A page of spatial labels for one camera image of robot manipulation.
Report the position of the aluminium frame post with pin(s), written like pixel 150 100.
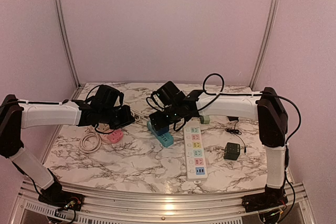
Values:
pixel 271 18
pixel 66 43

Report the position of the left aluminium frame post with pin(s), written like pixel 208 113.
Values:
pixel 66 43

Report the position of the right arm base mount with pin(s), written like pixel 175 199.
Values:
pixel 261 201

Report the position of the white plug adapter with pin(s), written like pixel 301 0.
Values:
pixel 103 127

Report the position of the dark green cube socket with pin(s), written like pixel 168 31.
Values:
pixel 231 151

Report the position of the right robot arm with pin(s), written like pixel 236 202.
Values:
pixel 264 107

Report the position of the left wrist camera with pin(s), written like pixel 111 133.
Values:
pixel 107 97

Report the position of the pink round power strip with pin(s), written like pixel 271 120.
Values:
pixel 113 137

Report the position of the right aluminium frame post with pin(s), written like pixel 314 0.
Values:
pixel 271 18

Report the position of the front aluminium rail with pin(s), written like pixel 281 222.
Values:
pixel 111 206

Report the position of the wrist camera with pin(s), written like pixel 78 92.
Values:
pixel 170 94
pixel 107 97

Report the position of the teal power strip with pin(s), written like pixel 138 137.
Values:
pixel 163 136

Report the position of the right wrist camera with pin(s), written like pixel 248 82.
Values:
pixel 170 94

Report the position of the white long power strip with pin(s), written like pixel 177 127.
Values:
pixel 195 161

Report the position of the light green USB adapter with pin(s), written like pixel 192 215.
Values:
pixel 205 119

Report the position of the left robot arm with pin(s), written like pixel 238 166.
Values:
pixel 19 114

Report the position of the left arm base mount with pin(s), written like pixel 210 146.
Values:
pixel 64 200

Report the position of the blue cube socket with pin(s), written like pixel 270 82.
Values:
pixel 162 131

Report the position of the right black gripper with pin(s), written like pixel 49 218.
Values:
pixel 158 122

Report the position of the black power adapter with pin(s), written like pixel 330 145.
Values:
pixel 232 118

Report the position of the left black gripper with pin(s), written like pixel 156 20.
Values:
pixel 127 118

